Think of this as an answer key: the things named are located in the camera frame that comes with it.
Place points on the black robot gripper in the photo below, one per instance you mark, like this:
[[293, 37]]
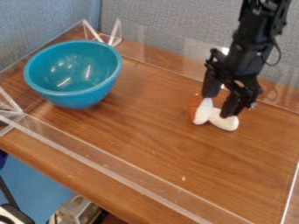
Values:
[[241, 65]]

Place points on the brown and white toy mushroom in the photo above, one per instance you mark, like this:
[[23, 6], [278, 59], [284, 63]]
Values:
[[201, 112]]

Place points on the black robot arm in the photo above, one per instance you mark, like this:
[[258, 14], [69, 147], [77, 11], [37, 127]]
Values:
[[262, 21]]

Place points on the blue plastic bowl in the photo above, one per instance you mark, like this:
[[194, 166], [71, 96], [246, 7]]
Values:
[[74, 73]]

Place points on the black stand leg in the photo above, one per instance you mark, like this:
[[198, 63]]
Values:
[[11, 214]]

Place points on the clear acrylic barrier frame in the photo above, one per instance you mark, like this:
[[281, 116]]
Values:
[[135, 156]]

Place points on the grey metal bracket under table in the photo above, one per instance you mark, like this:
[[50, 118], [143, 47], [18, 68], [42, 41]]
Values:
[[77, 211]]

